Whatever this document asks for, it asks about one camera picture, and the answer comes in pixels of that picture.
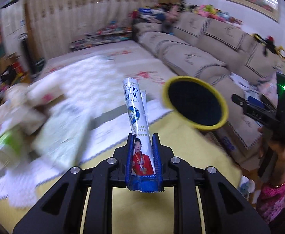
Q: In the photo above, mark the white standing air conditioner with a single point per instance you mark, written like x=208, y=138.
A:
x=13, y=24

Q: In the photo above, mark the yellow rimmed black trash bin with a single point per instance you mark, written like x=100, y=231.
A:
x=196, y=102

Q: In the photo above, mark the cream patterned curtain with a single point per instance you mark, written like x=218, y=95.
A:
x=55, y=23

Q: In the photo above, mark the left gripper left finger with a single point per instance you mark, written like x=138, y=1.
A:
x=81, y=200

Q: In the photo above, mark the beige sectional sofa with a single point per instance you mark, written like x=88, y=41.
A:
x=227, y=58

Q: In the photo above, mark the low shelf with toys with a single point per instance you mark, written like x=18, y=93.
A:
x=112, y=33

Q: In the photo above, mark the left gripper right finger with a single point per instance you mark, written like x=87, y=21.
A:
x=204, y=200

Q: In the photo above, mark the white cardboard box with label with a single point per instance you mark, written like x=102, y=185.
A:
x=63, y=138

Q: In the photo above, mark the green white round canister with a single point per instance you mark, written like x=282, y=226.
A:
x=11, y=148

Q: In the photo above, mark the pink sleeved forearm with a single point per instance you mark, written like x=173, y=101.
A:
x=271, y=199

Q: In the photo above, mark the white paper cup pink heart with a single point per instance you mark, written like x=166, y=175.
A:
x=43, y=93

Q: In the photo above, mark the floral white mattress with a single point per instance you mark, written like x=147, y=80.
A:
x=128, y=56

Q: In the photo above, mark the person right hand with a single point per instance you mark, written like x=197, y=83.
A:
x=277, y=147

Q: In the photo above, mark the black tower fan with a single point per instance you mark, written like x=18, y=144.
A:
x=23, y=38

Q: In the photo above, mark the white blue snack wrapper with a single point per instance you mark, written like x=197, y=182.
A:
x=143, y=171

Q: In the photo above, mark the pile of plush toys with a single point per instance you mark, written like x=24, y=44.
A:
x=169, y=12

